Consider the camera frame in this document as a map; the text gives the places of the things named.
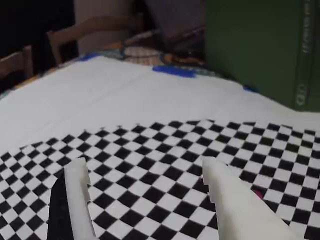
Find dark open laptop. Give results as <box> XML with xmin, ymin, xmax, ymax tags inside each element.
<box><xmin>146</xmin><ymin>0</ymin><xmax>207</xmax><ymax>60</ymax></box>

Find round beige striped object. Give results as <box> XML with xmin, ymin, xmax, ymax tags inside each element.
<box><xmin>123</xmin><ymin>45</ymin><xmax>161</xmax><ymax>63</ymax></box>

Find black white checkered mat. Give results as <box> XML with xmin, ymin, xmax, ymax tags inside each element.
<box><xmin>0</xmin><ymin>55</ymin><xmax>320</xmax><ymax>240</ymax></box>

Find blue tape strip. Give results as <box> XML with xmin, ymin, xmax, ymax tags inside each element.
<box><xmin>152</xmin><ymin>65</ymin><xmax>197</xmax><ymax>79</ymax></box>
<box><xmin>79</xmin><ymin>53</ymin><xmax>97</xmax><ymax>62</ymax></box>

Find brown wooden chair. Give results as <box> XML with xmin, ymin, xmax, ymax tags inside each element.
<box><xmin>46</xmin><ymin>15</ymin><xmax>145</xmax><ymax>66</ymax></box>
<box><xmin>0</xmin><ymin>44</ymin><xmax>35</xmax><ymax>82</ymax></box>

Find green atlas book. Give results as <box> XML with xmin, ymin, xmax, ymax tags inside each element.
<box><xmin>204</xmin><ymin>0</ymin><xmax>320</xmax><ymax>113</ymax></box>

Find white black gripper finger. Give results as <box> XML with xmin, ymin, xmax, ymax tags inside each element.
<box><xmin>46</xmin><ymin>156</ymin><xmax>99</xmax><ymax>240</ymax></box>

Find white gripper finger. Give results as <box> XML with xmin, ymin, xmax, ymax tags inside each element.
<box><xmin>201</xmin><ymin>155</ymin><xmax>305</xmax><ymax>240</ymax></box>

